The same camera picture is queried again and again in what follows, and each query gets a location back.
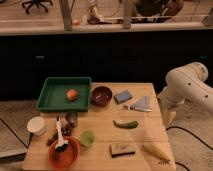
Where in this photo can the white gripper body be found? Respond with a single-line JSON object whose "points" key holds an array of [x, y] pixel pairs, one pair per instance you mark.
{"points": [[168, 114]]}

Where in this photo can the green pepper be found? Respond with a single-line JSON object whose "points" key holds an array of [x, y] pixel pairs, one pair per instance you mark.
{"points": [[129, 125]]}

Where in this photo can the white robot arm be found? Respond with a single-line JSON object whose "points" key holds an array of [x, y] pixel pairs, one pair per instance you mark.
{"points": [[185, 82]]}

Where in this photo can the small green cup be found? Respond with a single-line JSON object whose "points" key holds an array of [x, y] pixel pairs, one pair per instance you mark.
{"points": [[87, 138]]}

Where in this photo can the metal cup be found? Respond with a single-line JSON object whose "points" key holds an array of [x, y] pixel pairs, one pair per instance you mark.
{"points": [[72, 119]]}

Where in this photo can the white paper cup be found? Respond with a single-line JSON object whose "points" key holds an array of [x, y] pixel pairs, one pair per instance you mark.
{"points": [[37, 126]]}

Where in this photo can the grey triangular cloth piece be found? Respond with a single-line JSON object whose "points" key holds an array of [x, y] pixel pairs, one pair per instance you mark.
{"points": [[142, 105]]}

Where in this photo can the yellow corn cob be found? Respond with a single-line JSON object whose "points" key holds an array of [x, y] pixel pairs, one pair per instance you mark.
{"points": [[156, 152]]}

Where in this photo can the blue sponge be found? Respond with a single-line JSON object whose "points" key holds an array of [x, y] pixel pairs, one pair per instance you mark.
{"points": [[122, 97]]}

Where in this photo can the brown yellow sponge block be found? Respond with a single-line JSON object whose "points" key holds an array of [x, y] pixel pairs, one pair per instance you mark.
{"points": [[119, 149]]}

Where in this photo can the dark red bowl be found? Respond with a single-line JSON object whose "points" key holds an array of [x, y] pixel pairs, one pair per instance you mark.
{"points": [[101, 96]]}

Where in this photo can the orange tomato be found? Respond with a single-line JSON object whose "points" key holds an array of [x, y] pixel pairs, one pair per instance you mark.
{"points": [[72, 94]]}

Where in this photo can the dark grapes bunch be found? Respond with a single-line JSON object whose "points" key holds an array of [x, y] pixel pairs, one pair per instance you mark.
{"points": [[66, 131]]}

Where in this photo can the white dish brush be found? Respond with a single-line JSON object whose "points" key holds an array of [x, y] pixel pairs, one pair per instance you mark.
{"points": [[62, 143]]}

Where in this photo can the orange plastic bowl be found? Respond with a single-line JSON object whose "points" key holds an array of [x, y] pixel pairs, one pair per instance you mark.
{"points": [[64, 160]]}

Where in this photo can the green plastic tray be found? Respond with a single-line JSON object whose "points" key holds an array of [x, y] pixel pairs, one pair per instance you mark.
{"points": [[53, 96]]}

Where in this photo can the black office chair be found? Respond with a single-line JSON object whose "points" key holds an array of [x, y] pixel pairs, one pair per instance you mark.
{"points": [[38, 3]]}

